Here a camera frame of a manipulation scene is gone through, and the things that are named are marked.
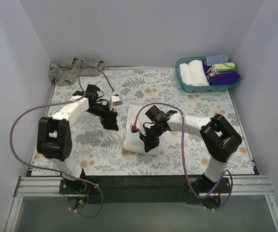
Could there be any white towel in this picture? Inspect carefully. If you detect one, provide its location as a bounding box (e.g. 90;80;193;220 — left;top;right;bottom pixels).
123;104;160;156
179;63;193;86
188;60;209;86

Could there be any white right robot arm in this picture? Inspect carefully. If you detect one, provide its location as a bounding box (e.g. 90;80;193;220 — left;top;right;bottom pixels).
131;104;242;193

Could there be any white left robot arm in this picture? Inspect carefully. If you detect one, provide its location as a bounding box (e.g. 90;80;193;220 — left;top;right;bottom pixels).
37;85;122;193

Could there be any floral patterned table mat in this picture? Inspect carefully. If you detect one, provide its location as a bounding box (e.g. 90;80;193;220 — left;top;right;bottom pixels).
29;68;255;176

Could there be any crumpled grey towel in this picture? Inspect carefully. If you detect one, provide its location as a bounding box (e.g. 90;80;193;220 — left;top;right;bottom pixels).
49;58;104;86

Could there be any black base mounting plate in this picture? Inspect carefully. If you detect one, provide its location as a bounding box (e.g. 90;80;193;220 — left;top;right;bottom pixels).
59;175;231;206

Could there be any teal plastic basket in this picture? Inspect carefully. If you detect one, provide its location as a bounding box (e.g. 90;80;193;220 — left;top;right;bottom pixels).
175;57;241;93

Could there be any rolled light blue towel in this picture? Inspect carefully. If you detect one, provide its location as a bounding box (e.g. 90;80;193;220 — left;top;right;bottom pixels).
204;54;229;66

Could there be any rolled purple towel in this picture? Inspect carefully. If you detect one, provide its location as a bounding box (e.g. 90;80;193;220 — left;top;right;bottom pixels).
203;65;240;86

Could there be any rolled green striped towel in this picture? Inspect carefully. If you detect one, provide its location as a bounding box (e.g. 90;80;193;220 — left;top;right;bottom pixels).
207;62;235;74

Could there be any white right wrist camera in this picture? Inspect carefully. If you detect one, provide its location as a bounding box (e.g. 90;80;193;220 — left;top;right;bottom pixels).
130;121;146;135

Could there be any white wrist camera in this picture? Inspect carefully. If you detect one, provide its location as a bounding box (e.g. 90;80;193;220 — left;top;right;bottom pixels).
109;95;122;110
130;121;146;135

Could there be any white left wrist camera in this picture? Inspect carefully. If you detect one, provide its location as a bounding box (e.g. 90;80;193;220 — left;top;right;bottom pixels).
109;95;122;110

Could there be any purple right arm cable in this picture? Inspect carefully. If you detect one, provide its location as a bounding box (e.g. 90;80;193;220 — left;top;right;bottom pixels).
133;102;233;211

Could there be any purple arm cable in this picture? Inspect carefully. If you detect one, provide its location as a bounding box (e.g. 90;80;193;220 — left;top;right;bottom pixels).
133;102;233;211
10;65;117;218

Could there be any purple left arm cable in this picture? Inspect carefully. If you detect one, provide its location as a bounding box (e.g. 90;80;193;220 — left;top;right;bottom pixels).
10;65;117;218

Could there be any aluminium frame rail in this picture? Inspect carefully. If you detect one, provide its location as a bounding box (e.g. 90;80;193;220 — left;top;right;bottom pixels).
5;175;278;232

